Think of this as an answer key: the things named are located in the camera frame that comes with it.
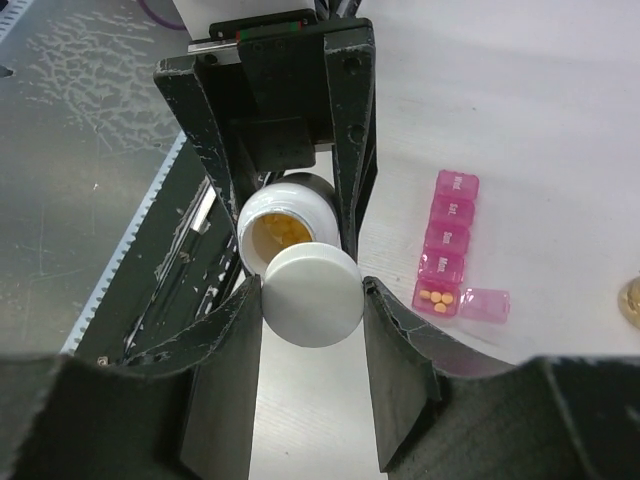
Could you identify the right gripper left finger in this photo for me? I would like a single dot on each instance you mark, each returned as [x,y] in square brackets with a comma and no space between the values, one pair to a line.
[183,409]

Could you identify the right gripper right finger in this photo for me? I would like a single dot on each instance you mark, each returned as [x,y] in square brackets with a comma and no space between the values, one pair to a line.
[443,410]

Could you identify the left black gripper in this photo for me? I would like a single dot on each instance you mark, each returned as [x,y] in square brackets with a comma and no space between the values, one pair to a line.
[263,92]

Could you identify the pink pill organizer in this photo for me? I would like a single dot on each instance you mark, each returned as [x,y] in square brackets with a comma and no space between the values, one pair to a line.
[446,243]

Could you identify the white vitamin bottle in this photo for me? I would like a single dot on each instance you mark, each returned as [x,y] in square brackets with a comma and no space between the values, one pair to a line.
[297,208]

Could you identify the white bottle cap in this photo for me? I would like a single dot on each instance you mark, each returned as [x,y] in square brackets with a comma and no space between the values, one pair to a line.
[312,295]

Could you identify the orange pills in organizer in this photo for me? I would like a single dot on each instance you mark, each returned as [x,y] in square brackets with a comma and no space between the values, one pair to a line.
[435,301]

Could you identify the orange pills in bottle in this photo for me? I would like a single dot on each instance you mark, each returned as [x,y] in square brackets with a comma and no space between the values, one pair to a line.
[286,230]

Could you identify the amber pill bottle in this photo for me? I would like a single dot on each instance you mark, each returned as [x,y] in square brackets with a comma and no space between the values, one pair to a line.
[629,301]

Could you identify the white cable duct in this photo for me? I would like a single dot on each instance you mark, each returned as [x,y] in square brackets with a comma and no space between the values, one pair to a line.
[90,308]

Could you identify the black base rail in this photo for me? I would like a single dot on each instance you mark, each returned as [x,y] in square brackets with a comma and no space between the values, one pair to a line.
[181,265]

